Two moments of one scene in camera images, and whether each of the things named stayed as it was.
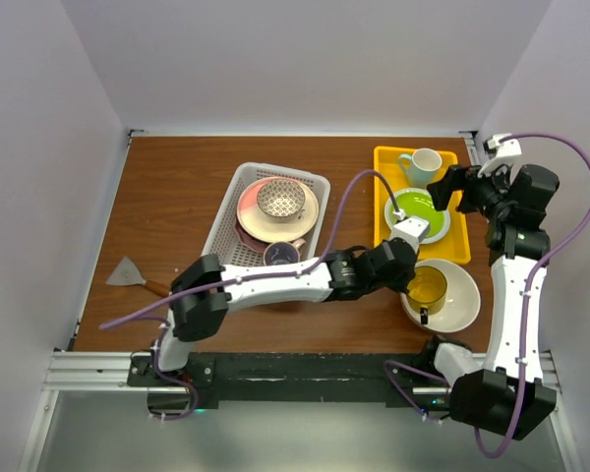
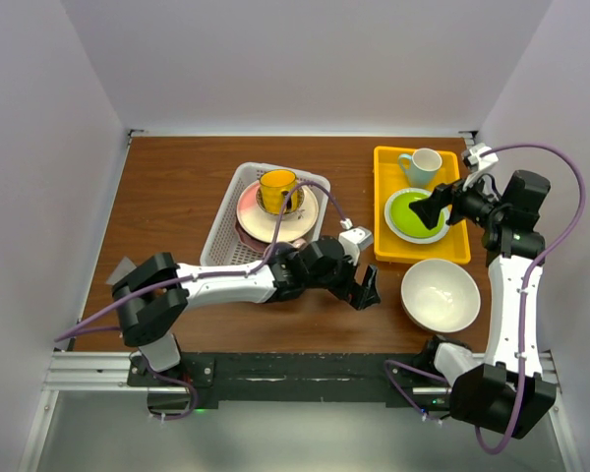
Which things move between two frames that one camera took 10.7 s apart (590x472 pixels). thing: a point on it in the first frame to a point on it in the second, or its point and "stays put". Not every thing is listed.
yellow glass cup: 428,295 to 274,188
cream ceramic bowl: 462,301 stays put
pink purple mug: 282,253 stays put
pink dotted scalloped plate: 255,244 stays put
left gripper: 402,283 to 358,296
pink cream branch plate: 273,228 stays put
